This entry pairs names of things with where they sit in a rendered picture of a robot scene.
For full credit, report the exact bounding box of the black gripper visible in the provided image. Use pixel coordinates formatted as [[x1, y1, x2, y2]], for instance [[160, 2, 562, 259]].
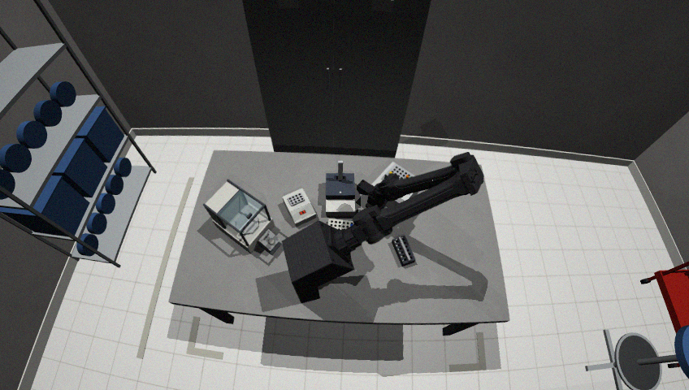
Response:
[[366, 198, 388, 209]]

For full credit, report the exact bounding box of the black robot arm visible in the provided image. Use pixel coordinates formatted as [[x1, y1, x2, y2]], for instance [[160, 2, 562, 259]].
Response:
[[327, 152, 484, 262]]

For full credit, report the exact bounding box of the white tube rack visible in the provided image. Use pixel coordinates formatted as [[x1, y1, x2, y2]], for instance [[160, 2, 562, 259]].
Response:
[[328, 219, 354, 230]]

